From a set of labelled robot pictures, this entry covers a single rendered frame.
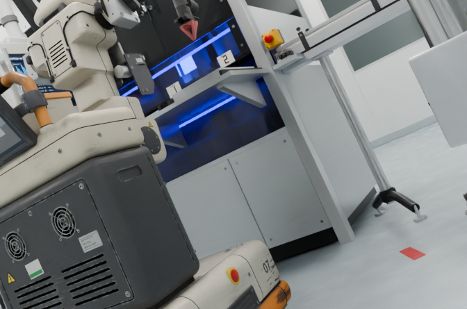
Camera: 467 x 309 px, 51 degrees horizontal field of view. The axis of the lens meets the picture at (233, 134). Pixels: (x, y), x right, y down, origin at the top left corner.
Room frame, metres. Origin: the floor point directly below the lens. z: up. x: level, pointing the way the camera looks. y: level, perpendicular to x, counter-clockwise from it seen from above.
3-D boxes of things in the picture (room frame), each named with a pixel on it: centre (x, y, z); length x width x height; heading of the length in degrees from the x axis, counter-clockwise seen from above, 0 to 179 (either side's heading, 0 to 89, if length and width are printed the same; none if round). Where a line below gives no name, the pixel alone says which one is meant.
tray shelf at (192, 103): (2.28, 0.11, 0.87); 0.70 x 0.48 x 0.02; 62
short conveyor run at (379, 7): (2.25, -0.67, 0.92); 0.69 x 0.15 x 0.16; 62
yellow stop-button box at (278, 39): (2.25, -0.35, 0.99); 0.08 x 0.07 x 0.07; 152
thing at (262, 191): (3.18, 0.39, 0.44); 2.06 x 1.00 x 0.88; 62
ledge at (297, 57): (2.28, -0.38, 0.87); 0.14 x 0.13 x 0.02; 152
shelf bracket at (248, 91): (2.16, -0.11, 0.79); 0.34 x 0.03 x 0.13; 152
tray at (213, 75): (2.16, -0.02, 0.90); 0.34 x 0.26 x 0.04; 152
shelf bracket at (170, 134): (2.39, 0.33, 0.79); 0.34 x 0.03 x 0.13; 152
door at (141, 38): (2.61, 0.35, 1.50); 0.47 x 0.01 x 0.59; 62
